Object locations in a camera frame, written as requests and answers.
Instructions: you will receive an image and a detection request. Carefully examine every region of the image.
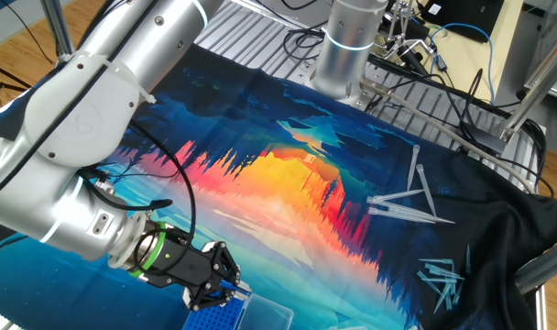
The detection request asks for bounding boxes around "black power adapter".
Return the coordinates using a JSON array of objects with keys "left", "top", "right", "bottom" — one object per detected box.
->
[{"left": 461, "top": 119, "right": 508, "bottom": 156}]

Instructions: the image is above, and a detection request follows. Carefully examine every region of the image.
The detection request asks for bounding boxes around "black electronics box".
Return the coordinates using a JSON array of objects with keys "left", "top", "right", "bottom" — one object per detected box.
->
[{"left": 419, "top": 0, "right": 507, "bottom": 45}]

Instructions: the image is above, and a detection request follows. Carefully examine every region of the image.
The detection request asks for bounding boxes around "grey corrugated hose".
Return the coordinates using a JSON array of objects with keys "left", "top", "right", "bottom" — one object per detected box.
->
[{"left": 358, "top": 76, "right": 537, "bottom": 195}]

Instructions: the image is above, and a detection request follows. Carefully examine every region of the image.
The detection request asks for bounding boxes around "coiled black cable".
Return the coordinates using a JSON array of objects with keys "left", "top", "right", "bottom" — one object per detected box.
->
[{"left": 280, "top": 17, "right": 329, "bottom": 63}]

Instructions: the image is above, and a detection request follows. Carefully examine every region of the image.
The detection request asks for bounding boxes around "black cable bundle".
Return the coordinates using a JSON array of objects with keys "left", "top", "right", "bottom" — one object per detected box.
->
[{"left": 365, "top": 52, "right": 555, "bottom": 199}]

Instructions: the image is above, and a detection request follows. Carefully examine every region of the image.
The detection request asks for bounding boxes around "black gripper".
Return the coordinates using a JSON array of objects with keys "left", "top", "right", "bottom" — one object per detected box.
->
[{"left": 143, "top": 224, "right": 253, "bottom": 314}]

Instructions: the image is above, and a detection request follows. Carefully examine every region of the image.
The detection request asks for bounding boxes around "large clear pipette tip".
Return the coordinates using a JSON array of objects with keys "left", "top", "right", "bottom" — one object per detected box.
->
[
  {"left": 414, "top": 163, "right": 439, "bottom": 218},
  {"left": 405, "top": 144, "right": 421, "bottom": 193},
  {"left": 366, "top": 205, "right": 438, "bottom": 226},
  {"left": 374, "top": 200, "right": 457, "bottom": 226},
  {"left": 365, "top": 188, "right": 425, "bottom": 206}
]

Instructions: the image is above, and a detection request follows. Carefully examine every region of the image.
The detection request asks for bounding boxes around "white equipment rack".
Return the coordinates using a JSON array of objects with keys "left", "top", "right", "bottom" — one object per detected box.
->
[{"left": 523, "top": 0, "right": 557, "bottom": 105}]

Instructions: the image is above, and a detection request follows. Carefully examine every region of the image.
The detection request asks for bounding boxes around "metal clamp stand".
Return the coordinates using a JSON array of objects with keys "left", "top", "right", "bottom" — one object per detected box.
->
[{"left": 382, "top": 0, "right": 434, "bottom": 63}]

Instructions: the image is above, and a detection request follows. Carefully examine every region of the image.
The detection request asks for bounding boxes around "blue cable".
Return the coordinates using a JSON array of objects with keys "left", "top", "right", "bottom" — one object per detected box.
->
[{"left": 425, "top": 21, "right": 496, "bottom": 105}]

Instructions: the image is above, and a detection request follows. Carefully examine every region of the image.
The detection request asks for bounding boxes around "printed forest sunset cloth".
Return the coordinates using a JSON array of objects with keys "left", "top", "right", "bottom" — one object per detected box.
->
[{"left": 0, "top": 43, "right": 557, "bottom": 330}]

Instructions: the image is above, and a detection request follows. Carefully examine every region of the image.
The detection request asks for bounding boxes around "beige desk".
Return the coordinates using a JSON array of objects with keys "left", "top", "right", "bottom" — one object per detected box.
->
[{"left": 415, "top": 0, "right": 530, "bottom": 107}]

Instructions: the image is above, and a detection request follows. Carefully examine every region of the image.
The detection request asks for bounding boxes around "aluminium frame post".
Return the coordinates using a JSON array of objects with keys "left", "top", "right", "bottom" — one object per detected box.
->
[
  {"left": 498, "top": 25, "right": 557, "bottom": 144},
  {"left": 514, "top": 234, "right": 557, "bottom": 295},
  {"left": 38, "top": 0, "right": 76, "bottom": 60}
]

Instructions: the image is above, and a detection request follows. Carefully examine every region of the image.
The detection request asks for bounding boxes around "blue pipette tip rack box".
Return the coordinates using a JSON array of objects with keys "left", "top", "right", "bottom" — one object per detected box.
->
[{"left": 180, "top": 286, "right": 295, "bottom": 330}]

